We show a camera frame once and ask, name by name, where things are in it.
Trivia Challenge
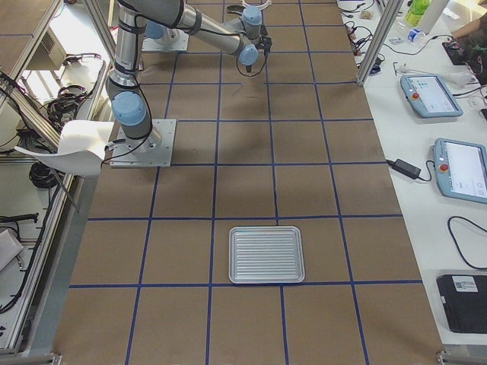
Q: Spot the teach pendant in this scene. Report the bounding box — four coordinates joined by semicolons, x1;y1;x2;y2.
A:
399;75;463;119
433;138;486;204

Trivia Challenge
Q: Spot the ribbed metal tray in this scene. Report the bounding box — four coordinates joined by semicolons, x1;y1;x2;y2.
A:
228;226;305;284

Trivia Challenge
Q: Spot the white plastic chair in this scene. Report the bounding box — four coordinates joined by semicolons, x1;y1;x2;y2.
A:
14;120;114;177

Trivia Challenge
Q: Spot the far teach pendant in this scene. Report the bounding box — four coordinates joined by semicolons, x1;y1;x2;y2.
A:
399;75;463;119

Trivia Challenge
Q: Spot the near teach pendant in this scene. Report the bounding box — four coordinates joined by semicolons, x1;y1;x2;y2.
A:
433;138;486;204

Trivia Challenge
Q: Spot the green brake shoe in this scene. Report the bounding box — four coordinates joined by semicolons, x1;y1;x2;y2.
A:
226;5;244;16

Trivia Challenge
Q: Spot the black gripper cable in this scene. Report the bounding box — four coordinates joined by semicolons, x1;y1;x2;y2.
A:
234;49;269;78

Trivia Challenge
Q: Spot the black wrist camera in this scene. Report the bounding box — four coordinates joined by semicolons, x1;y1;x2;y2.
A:
257;35;272;56

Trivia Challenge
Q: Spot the black power adapter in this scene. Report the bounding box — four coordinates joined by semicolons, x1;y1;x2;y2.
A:
386;159;421;179

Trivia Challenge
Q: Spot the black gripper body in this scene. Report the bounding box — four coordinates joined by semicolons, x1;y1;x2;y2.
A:
245;37;261;66

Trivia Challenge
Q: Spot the black flat box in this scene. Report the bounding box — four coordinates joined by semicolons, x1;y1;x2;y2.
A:
436;275;486;334

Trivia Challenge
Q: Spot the white curved plastic bracket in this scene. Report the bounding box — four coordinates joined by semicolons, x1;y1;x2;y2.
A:
242;0;272;11

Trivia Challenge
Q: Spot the aluminium frame post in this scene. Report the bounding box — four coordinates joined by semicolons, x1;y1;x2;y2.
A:
356;0;403;86

